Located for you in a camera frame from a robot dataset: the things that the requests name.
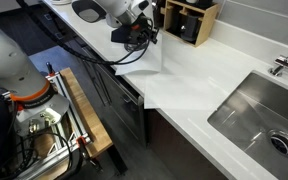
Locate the white paper towel sheet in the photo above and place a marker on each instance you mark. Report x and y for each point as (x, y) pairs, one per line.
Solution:
(180, 91)

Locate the round sink drain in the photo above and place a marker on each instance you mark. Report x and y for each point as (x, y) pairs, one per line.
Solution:
(284, 144)

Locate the wooden countertop organizer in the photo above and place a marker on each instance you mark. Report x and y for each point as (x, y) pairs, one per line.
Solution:
(207, 20)

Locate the stainless steel sink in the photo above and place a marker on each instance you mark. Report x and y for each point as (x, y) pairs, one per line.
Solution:
(250, 126)

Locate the wooden mounting board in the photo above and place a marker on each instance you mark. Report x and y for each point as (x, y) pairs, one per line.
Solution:
(87, 113)

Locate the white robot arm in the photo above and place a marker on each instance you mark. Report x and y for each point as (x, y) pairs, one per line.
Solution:
(4, 60)

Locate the grey robot mount plate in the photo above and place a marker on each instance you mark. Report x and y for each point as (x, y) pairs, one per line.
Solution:
(44, 111)

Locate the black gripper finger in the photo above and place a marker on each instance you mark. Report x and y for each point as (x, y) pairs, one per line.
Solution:
(154, 36)

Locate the small red clamp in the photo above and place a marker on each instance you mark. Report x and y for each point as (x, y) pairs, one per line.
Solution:
(50, 68)

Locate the dark base cabinet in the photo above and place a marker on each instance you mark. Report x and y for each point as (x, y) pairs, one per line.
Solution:
(134, 110)

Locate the large red black clamp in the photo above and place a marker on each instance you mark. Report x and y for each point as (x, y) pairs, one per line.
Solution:
(85, 150)

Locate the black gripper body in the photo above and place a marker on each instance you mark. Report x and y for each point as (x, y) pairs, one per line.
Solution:
(127, 34)

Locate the white bowl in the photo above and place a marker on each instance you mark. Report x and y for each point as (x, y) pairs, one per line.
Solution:
(61, 1)

